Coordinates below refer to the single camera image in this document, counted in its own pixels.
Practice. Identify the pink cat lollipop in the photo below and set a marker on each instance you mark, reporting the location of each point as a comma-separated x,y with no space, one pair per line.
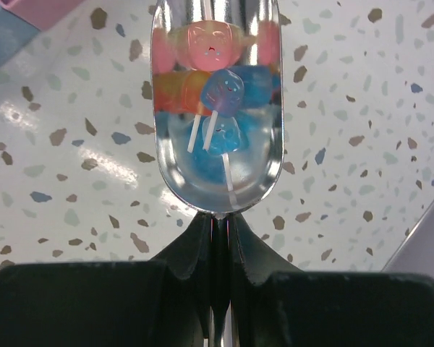
207,44

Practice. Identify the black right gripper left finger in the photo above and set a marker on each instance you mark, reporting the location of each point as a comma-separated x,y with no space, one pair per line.
187,288

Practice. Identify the purple blue cat lollipop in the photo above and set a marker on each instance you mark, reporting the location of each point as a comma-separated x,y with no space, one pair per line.
222,94

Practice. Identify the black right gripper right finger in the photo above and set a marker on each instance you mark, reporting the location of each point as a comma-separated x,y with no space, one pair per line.
251,262

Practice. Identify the silver metal scoop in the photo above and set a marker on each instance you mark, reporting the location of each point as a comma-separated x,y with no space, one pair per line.
181,120

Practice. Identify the pink candy bin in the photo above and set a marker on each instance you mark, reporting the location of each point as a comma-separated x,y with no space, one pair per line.
42,14

